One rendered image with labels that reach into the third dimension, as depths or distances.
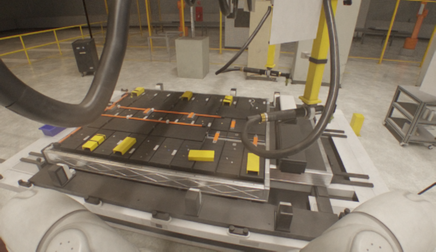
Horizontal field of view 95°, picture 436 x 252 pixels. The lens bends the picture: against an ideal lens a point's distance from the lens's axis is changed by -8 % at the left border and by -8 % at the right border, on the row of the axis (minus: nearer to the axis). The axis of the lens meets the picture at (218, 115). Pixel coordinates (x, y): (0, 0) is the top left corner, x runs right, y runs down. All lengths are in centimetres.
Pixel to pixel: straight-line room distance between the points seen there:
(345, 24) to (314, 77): 484
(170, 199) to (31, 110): 114
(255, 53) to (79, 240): 560
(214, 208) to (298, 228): 45
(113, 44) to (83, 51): 678
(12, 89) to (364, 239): 51
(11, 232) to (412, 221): 75
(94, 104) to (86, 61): 685
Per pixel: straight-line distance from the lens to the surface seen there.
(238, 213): 130
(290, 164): 134
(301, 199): 158
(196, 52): 582
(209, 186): 132
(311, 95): 111
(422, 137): 435
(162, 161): 144
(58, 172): 166
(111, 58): 37
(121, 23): 39
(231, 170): 133
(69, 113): 34
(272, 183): 157
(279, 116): 106
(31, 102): 32
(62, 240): 44
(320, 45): 105
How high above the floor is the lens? 190
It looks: 28 degrees down
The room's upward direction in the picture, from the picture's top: straight up
